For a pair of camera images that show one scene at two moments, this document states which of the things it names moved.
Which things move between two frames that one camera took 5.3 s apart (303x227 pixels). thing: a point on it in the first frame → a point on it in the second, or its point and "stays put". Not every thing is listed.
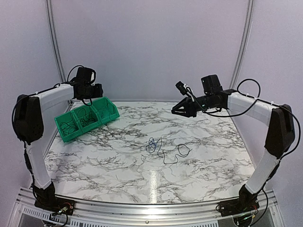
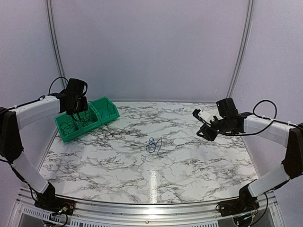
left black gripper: (98, 91) → (84, 106)
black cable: (68, 127) stays put
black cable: (85, 118) stays put
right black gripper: (187, 103) → (208, 135)
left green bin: (68, 126) stays put
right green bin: (105, 109) stays put
